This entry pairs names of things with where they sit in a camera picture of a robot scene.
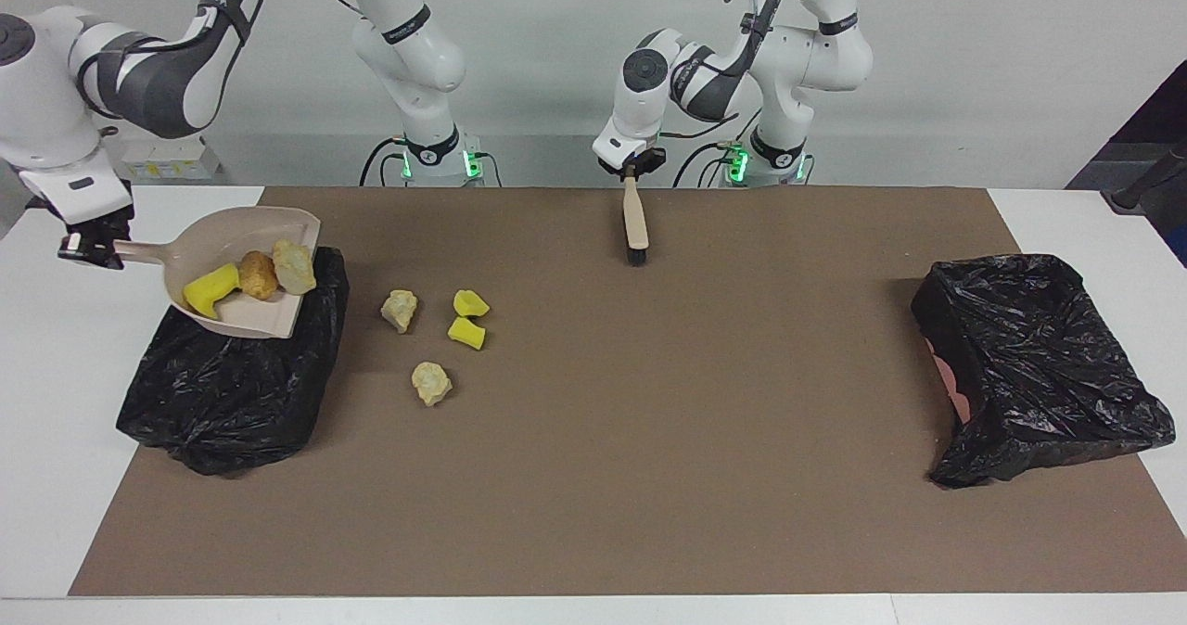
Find striped toy croissant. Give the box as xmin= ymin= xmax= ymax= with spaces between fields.
xmin=271 ymin=239 xmax=317 ymax=296

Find brown toy bread roll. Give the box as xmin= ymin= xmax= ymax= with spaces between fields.
xmin=238 ymin=250 xmax=279 ymax=301

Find black trash bag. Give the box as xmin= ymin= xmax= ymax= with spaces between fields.
xmin=115 ymin=247 xmax=351 ymax=477
xmin=911 ymin=253 xmax=1177 ymax=490

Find pale foam piece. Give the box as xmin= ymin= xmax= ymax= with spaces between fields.
xmin=412 ymin=361 xmax=453 ymax=407
xmin=380 ymin=289 xmax=419 ymax=335

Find pink bin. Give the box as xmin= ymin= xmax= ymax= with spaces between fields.
xmin=930 ymin=339 xmax=972 ymax=425

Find beige brush black bristles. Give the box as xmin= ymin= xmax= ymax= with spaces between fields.
xmin=621 ymin=175 xmax=650 ymax=267

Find black base cable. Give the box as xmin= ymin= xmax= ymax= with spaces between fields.
xmin=672 ymin=138 xmax=743 ymax=188
xmin=359 ymin=136 xmax=503 ymax=188

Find black stand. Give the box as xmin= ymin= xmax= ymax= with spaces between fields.
xmin=1110 ymin=138 xmax=1187 ymax=213

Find beige plastic dustpan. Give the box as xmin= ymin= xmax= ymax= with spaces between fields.
xmin=113 ymin=206 xmax=323 ymax=340

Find brown table mat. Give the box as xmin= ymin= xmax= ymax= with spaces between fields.
xmin=67 ymin=185 xmax=1187 ymax=598

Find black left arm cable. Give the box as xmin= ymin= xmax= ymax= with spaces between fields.
xmin=663 ymin=0 xmax=794 ymax=141

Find large wavy yellow sponge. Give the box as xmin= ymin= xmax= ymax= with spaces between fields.
xmin=183 ymin=263 xmax=242 ymax=320

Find white wall socket box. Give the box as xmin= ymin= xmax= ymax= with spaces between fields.
xmin=125 ymin=136 xmax=222 ymax=181

